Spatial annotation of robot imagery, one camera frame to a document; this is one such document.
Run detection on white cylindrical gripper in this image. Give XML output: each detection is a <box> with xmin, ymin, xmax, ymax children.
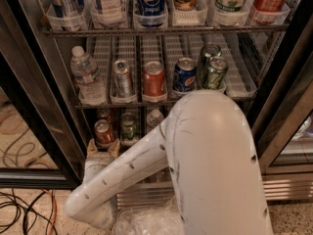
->
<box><xmin>82</xmin><ymin>138</ymin><xmax>121</xmax><ymax>230</ymax></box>

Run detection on red coke can bottom shelf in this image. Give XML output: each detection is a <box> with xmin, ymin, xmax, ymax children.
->
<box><xmin>94</xmin><ymin>119</ymin><xmax>115</xmax><ymax>146</ymax></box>

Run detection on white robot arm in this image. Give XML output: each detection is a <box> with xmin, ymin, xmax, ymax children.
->
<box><xmin>66</xmin><ymin>90</ymin><xmax>273</xmax><ymax>235</ymax></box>

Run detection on red can behind coke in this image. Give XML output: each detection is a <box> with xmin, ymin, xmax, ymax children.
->
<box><xmin>97</xmin><ymin>108</ymin><xmax>114</xmax><ymax>124</ymax></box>

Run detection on green can bottom shelf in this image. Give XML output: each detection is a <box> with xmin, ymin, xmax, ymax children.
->
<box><xmin>120</xmin><ymin>113</ymin><xmax>137</xmax><ymax>143</ymax></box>

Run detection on water bottle middle shelf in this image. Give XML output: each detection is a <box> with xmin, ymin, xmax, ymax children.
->
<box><xmin>70</xmin><ymin>46</ymin><xmax>106</xmax><ymax>106</ymax></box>

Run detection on small water bottle bottom shelf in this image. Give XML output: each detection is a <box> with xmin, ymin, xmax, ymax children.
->
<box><xmin>146</xmin><ymin>109</ymin><xmax>164</xmax><ymax>132</ymax></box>

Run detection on left glass fridge door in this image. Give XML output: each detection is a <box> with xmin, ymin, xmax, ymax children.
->
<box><xmin>0</xmin><ymin>0</ymin><xmax>90</xmax><ymax>189</ymax></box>

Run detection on glass fridge door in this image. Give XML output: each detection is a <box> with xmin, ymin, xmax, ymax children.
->
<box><xmin>248</xmin><ymin>3</ymin><xmax>313</xmax><ymax>179</ymax></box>
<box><xmin>0</xmin><ymin>0</ymin><xmax>90</xmax><ymax>189</ymax></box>

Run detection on silver can middle shelf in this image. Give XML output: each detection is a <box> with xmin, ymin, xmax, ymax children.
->
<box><xmin>112</xmin><ymin>60</ymin><xmax>133</xmax><ymax>98</ymax></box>

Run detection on stainless fridge base grille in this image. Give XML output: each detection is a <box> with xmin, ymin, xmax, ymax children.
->
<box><xmin>116</xmin><ymin>173</ymin><xmax>313</xmax><ymax>211</ymax></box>

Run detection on red can middle shelf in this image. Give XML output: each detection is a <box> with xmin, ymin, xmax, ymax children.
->
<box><xmin>143</xmin><ymin>61</ymin><xmax>165</xmax><ymax>97</ymax></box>

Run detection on blue pepsi can middle shelf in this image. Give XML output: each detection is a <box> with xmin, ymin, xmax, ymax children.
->
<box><xmin>173</xmin><ymin>57</ymin><xmax>197</xmax><ymax>93</ymax></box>

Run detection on blue pepsi can shelf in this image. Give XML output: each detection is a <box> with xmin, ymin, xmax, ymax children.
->
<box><xmin>137</xmin><ymin>0</ymin><xmax>165</xmax><ymax>27</ymax></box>
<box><xmin>173</xmin><ymin>57</ymin><xmax>197</xmax><ymax>93</ymax></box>

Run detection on green can middle front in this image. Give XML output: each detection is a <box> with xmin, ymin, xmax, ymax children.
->
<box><xmin>201</xmin><ymin>56</ymin><xmax>228</xmax><ymax>90</ymax></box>

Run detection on green can middle rear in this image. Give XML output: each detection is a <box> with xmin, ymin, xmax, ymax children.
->
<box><xmin>198</xmin><ymin>42</ymin><xmax>222</xmax><ymax>77</ymax></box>

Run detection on white bottle top shelf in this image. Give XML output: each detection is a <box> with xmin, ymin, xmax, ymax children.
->
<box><xmin>93</xmin><ymin>0</ymin><xmax>123</xmax><ymax>26</ymax></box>

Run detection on silver blue can top left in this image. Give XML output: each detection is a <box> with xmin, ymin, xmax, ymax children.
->
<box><xmin>51</xmin><ymin>0</ymin><xmax>84</xmax><ymax>31</ymax></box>

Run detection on blue pepsi can top shelf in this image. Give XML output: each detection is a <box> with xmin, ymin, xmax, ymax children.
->
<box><xmin>137</xmin><ymin>0</ymin><xmax>165</xmax><ymax>27</ymax></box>

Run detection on right glass fridge door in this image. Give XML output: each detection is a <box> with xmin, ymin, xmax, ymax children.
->
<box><xmin>248</xmin><ymin>3</ymin><xmax>313</xmax><ymax>179</ymax></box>

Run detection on clear plastic bag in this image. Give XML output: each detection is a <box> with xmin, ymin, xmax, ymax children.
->
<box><xmin>112</xmin><ymin>200</ymin><xmax>184</xmax><ymax>235</ymax></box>

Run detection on orange floor cable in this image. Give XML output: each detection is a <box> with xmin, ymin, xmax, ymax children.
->
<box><xmin>42</xmin><ymin>189</ymin><xmax>59</xmax><ymax>235</ymax></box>

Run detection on black floor cables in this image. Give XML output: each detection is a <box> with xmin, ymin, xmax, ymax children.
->
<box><xmin>0</xmin><ymin>189</ymin><xmax>86</xmax><ymax>235</ymax></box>

